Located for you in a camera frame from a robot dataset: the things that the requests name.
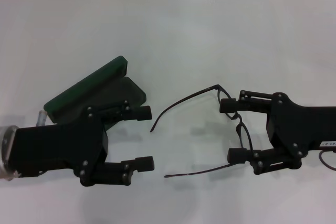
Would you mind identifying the black glasses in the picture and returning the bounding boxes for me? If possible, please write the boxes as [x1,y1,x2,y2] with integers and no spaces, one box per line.
[149,84,255,179]

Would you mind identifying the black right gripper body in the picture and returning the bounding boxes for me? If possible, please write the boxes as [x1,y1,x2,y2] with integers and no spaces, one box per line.
[266,92,336,158]

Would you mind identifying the grey right gripper cable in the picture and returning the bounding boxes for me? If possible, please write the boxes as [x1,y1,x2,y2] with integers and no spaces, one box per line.
[318,150,336,172]

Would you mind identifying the silver left gripper plug stub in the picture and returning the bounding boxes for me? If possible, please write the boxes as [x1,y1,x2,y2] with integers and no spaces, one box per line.
[37,110,48,127]

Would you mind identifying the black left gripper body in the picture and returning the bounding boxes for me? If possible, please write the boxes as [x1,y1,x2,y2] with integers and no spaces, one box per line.
[14,106,109,186]

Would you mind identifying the green glasses case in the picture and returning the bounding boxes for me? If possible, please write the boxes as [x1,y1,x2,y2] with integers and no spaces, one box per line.
[43,55,147,130]

